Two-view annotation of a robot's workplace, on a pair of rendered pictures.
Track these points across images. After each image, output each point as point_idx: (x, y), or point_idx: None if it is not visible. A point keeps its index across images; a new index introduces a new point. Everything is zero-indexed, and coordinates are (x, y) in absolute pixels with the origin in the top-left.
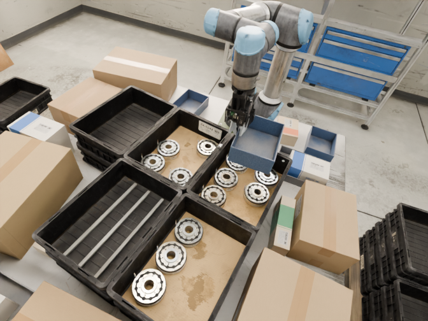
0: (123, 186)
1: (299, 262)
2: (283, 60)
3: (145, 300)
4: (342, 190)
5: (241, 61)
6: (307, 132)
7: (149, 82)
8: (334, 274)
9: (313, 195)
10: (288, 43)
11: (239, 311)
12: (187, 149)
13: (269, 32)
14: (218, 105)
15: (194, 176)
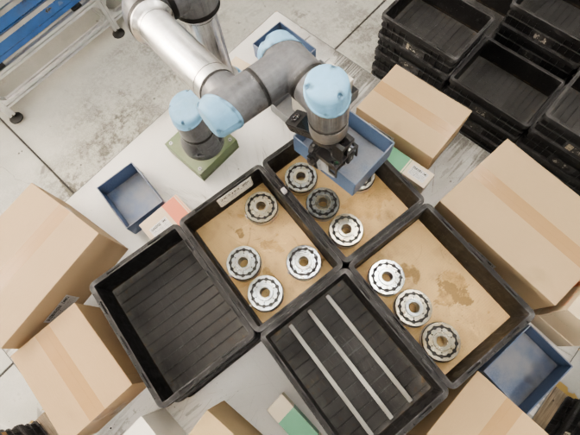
0: (286, 343)
1: (431, 169)
2: (216, 30)
3: (457, 349)
4: (359, 68)
5: (341, 119)
6: (251, 53)
7: (84, 251)
8: (453, 141)
9: (382, 112)
10: (211, 9)
11: (489, 256)
12: (249, 236)
13: (305, 52)
14: (145, 154)
15: (324, 243)
